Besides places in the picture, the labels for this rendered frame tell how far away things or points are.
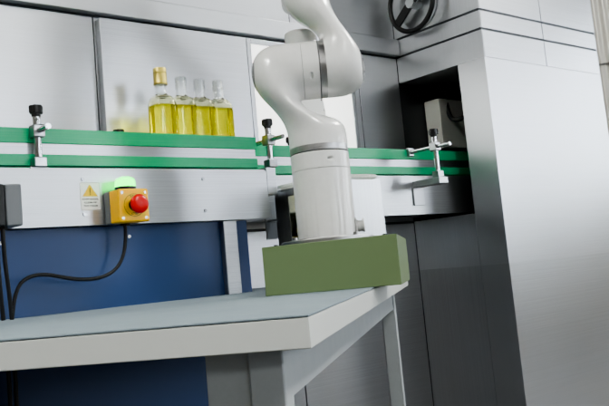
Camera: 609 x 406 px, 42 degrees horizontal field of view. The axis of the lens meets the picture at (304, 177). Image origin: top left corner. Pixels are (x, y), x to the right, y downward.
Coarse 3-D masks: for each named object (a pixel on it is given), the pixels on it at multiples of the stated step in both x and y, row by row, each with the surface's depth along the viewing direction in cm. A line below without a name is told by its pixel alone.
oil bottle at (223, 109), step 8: (216, 104) 210; (224, 104) 211; (216, 112) 209; (224, 112) 210; (232, 112) 212; (216, 120) 209; (224, 120) 210; (232, 120) 212; (224, 128) 210; (232, 128) 211
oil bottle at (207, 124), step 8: (200, 96) 208; (200, 104) 206; (208, 104) 208; (200, 112) 206; (208, 112) 207; (200, 120) 205; (208, 120) 207; (200, 128) 205; (208, 128) 206; (216, 128) 208
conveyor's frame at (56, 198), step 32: (32, 192) 161; (64, 192) 165; (96, 192) 170; (160, 192) 180; (192, 192) 185; (224, 192) 191; (256, 192) 197; (384, 192) 240; (448, 192) 258; (32, 224) 160; (64, 224) 164; (96, 224) 169; (224, 224) 190; (256, 224) 222; (224, 256) 190
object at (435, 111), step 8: (424, 104) 289; (432, 104) 286; (440, 104) 285; (456, 104) 290; (432, 112) 286; (440, 112) 284; (456, 112) 290; (432, 120) 286; (440, 120) 284; (448, 120) 286; (432, 128) 286; (440, 128) 283; (448, 128) 285; (456, 128) 288; (464, 128) 291; (440, 136) 283; (448, 136) 285; (456, 136) 288; (464, 136) 291; (456, 144) 287; (464, 144) 290
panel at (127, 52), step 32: (96, 32) 208; (128, 32) 212; (160, 32) 219; (192, 32) 225; (128, 64) 211; (160, 64) 217; (192, 64) 224; (224, 64) 231; (128, 96) 209; (192, 96) 222; (224, 96) 229; (352, 96) 262; (128, 128) 208; (256, 128) 235
